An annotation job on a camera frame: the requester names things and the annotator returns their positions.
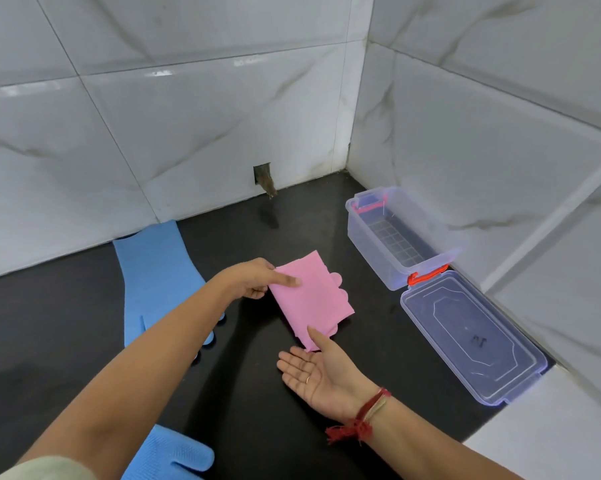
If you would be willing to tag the person's right hand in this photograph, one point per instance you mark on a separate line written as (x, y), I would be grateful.
(330, 379)

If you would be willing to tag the person's left hand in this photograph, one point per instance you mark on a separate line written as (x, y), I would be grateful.
(245, 280)

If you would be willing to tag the person's right thumb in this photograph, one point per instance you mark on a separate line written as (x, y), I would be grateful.
(320, 339)

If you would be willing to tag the person's right little finger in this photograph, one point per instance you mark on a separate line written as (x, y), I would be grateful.
(306, 393)

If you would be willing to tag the person's left thumb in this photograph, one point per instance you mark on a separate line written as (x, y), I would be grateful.
(286, 281)

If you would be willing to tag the person's right middle finger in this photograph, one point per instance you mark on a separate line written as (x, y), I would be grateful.
(291, 367)

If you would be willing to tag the pink rubber glove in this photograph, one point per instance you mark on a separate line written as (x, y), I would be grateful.
(313, 294)

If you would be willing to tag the person's right forearm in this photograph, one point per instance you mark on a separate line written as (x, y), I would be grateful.
(430, 444)

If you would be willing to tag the person's left forearm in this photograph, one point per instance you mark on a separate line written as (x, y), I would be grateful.
(130, 374)

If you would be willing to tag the red box latch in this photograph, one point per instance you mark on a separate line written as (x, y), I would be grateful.
(425, 276)
(366, 206)

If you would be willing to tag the clear plastic storage box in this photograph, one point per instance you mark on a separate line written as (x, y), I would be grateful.
(400, 244)

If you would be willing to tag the blue rubber glove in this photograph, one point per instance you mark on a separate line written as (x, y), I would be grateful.
(155, 274)
(175, 457)

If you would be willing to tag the clear plastic box lid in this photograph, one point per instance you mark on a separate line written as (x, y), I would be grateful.
(475, 339)

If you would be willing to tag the beige sleeve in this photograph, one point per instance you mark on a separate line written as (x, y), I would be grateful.
(50, 469)

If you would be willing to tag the brown wall pipe stub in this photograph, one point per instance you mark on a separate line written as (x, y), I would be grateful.
(266, 180)

